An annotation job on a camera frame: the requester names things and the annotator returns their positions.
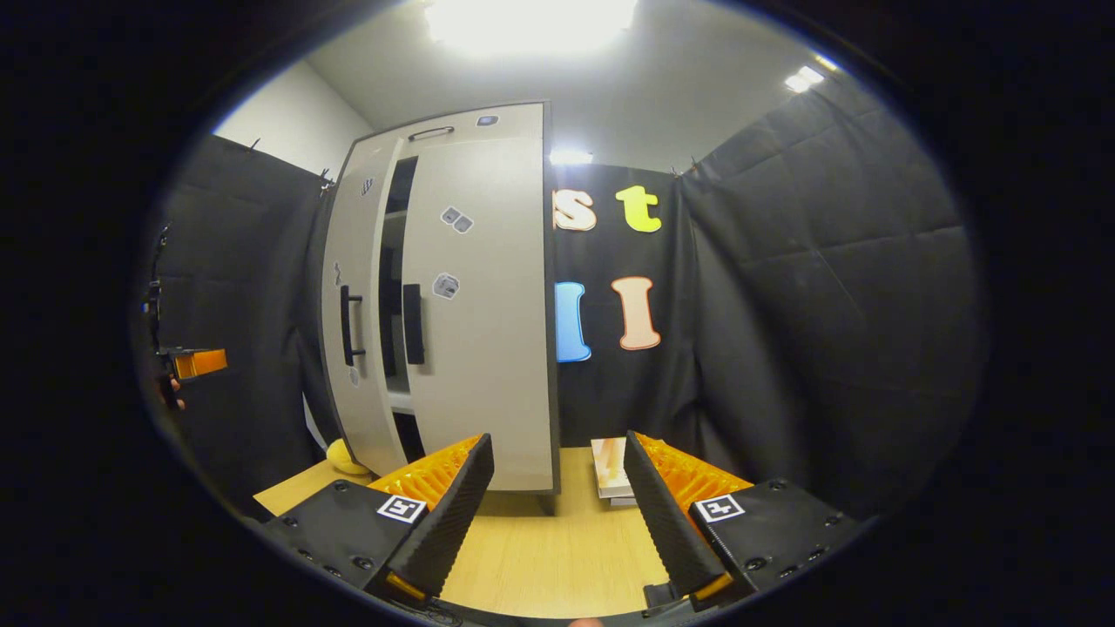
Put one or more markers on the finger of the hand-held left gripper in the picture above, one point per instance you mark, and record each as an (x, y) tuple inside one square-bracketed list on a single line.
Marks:
[(202, 363)]

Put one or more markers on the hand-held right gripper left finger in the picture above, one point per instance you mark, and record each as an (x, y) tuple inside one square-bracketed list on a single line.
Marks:
[(453, 514)]

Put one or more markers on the black backdrop cloth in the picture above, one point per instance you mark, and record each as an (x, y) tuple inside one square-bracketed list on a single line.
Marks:
[(827, 305)]

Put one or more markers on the yellow fluffy round pad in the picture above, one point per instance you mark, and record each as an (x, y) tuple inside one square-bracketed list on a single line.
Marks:
[(347, 457)]

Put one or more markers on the small ceiling light panel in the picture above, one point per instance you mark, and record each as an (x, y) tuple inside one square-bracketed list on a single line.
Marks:
[(806, 77), (571, 157)]

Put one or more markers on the white and grey cabinet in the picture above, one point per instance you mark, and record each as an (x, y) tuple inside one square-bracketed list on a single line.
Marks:
[(514, 122)]

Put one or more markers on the white cabinet door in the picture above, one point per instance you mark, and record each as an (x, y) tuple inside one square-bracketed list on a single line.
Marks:
[(357, 235), (496, 348)]

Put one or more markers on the large ceiling light panel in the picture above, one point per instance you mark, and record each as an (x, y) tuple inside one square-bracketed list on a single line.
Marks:
[(531, 24)]

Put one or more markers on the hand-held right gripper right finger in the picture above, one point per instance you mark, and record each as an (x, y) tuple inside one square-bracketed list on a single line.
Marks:
[(662, 514)]

